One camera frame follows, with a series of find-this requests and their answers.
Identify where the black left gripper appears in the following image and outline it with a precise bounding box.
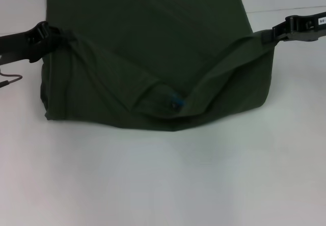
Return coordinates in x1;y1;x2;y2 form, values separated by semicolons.
0;20;74;67

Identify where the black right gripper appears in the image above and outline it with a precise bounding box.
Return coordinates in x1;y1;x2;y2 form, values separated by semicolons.
261;11;326;45

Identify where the dark green FREE t-shirt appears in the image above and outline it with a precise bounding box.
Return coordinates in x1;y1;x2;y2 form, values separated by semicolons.
40;0;278;133

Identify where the dark left wrist camera cable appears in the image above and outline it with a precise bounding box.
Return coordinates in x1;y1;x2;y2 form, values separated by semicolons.
0;67;23;89

